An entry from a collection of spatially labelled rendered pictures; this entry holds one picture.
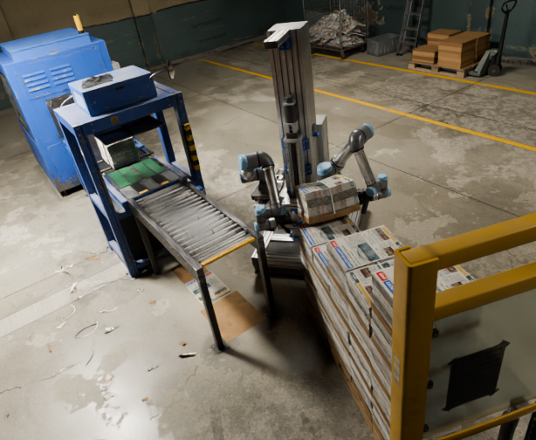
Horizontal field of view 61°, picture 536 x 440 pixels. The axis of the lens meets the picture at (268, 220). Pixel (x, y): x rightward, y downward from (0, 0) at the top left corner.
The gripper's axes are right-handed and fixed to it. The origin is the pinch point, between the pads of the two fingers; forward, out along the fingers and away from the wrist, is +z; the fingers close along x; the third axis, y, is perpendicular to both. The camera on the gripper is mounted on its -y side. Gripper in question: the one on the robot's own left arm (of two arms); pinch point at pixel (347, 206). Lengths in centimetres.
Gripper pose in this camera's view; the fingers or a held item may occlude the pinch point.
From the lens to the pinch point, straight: 342.9
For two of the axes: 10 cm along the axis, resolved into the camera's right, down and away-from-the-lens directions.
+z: -9.5, 2.6, -1.5
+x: 2.1, 1.9, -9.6
